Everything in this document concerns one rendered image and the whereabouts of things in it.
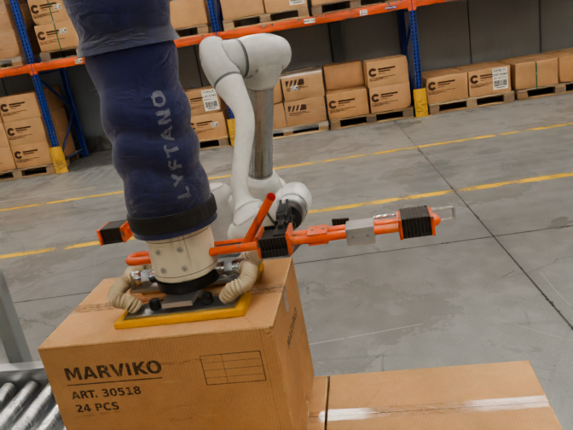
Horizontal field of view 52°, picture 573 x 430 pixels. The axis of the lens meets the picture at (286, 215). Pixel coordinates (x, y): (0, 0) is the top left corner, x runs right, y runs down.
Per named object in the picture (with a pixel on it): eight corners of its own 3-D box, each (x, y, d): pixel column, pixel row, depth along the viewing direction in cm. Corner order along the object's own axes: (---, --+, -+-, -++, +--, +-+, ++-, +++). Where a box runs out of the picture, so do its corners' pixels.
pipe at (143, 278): (113, 314, 148) (107, 293, 146) (147, 272, 171) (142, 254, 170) (243, 299, 142) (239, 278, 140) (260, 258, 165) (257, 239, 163)
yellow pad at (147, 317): (114, 331, 147) (108, 313, 146) (129, 311, 156) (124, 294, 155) (245, 316, 141) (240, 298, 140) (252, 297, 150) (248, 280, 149)
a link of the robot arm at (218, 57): (217, 72, 186) (253, 64, 192) (193, 30, 192) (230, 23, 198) (210, 98, 197) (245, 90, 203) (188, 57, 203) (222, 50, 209)
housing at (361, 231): (347, 246, 144) (344, 229, 142) (348, 236, 150) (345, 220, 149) (376, 243, 143) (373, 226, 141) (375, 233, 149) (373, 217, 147)
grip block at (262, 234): (258, 260, 146) (254, 239, 145) (265, 246, 155) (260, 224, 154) (292, 256, 145) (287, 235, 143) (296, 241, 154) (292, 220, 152)
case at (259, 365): (82, 478, 157) (36, 348, 145) (136, 387, 195) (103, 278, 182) (302, 466, 147) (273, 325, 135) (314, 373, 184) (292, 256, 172)
